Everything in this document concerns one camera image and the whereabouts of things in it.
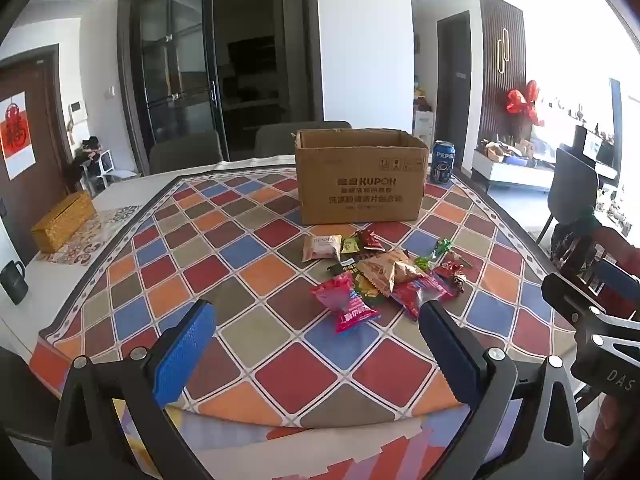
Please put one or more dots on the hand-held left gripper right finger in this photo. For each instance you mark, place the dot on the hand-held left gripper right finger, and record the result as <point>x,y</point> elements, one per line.
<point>447,352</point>

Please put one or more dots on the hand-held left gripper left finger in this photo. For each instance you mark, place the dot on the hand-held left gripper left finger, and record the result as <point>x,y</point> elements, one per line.
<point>186,347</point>

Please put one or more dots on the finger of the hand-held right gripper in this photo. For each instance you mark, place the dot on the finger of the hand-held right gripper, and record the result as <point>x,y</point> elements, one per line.
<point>570,292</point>
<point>620,280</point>

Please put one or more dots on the white pink snack packet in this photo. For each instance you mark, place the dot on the white pink snack packet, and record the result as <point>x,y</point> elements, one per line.
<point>321,247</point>

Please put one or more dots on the brown cardboard box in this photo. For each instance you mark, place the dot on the brown cardboard box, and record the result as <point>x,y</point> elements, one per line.
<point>360,185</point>

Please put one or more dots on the person's right hand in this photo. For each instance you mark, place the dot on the person's right hand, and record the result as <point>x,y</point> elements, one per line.
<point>617,427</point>

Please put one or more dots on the red foil candy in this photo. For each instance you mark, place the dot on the red foil candy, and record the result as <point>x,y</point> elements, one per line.
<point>452,275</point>

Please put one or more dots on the colourful diamond tablecloth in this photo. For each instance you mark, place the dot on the colourful diamond tablecloth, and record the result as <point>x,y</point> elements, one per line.
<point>200,270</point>

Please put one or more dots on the green twisted candy wrapper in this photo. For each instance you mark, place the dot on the green twisted candy wrapper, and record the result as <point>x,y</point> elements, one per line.
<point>424,262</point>
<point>442,249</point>

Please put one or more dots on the brown snack bag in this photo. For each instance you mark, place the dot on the brown snack bag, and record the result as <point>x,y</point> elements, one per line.
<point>390,270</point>

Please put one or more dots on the yellow green snack packet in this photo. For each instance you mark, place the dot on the yellow green snack packet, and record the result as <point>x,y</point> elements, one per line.
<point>366,287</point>

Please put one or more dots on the dark side chair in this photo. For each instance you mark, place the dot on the dark side chair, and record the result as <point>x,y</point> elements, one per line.
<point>575,185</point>

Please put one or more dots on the pink red snack packet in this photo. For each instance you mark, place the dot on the pink red snack packet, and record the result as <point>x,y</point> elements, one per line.
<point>345,307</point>

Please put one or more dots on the white low cabinet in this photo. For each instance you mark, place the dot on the white low cabinet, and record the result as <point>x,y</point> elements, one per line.
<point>510,172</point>

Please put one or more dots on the dark green snack packet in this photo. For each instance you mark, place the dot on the dark green snack packet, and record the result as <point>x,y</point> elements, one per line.
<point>342,266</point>

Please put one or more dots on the small dark red packet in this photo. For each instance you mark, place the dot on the small dark red packet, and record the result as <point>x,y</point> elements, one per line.
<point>370,240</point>

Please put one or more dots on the pastel patchwork cloth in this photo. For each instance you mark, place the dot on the pastel patchwork cloth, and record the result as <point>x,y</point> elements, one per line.
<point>350,452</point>

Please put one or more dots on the floral place mat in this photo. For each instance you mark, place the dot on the floral place mat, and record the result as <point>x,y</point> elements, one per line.
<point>95,237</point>

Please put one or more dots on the small green candy packet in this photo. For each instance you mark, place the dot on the small green candy packet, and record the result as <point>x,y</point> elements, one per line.
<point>350,245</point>

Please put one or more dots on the yellow woven tissue box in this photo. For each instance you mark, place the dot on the yellow woven tissue box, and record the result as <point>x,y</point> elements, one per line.
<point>62,222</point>

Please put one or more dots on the blue soda can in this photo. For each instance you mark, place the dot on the blue soda can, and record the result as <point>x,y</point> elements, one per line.
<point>443,162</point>

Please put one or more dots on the black mug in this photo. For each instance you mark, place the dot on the black mug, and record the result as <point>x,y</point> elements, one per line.
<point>11,285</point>

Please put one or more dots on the cream table cover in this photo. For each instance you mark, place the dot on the cream table cover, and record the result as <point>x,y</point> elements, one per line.
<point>240,162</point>

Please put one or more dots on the grey dining chair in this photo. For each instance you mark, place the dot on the grey dining chair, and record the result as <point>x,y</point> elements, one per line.
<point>280,140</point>
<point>185,152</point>

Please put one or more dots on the red flower decoration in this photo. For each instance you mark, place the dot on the red flower decoration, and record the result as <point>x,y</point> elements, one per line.
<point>522,102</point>

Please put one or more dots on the white stool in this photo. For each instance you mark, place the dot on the white stool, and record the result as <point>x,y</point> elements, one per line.
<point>102,167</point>

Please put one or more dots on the dark interior door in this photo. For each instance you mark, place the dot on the dark interior door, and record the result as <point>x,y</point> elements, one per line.
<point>454,90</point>

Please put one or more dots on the brown wooden door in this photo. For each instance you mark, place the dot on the brown wooden door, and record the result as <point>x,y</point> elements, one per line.
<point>42,150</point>

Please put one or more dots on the red and white door poster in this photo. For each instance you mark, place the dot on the red and white door poster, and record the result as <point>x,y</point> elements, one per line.
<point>15,135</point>

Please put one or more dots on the black framed glass door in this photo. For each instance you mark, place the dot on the black framed glass door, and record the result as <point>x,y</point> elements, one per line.
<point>170,70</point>

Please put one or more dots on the black range hood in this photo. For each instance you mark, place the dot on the black range hood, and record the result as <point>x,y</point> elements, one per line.
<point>252,57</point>

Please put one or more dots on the dark slatted wall panel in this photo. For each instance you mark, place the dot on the dark slatted wall panel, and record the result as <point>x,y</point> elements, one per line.
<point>492,95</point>

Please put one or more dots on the gold wall ornament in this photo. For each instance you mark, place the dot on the gold wall ornament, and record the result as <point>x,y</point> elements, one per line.
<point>502,50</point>

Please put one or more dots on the wall intercom panel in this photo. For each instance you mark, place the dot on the wall intercom panel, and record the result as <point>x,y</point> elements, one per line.
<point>77,112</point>

